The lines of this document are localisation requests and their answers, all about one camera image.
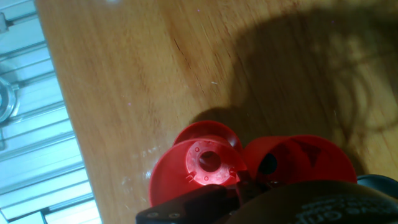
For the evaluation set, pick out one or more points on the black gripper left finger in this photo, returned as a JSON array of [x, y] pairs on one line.
[[199, 205]]

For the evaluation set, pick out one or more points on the red plastic cup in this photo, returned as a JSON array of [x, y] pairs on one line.
[[169, 177], [311, 161], [208, 129]]

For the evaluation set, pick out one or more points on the varnished wooden board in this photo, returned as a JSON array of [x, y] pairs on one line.
[[155, 62]]

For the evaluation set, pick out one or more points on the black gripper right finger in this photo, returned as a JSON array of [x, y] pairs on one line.
[[272, 184]]

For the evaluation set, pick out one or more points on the clear drinking glass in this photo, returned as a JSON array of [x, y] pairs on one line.
[[6, 99]]

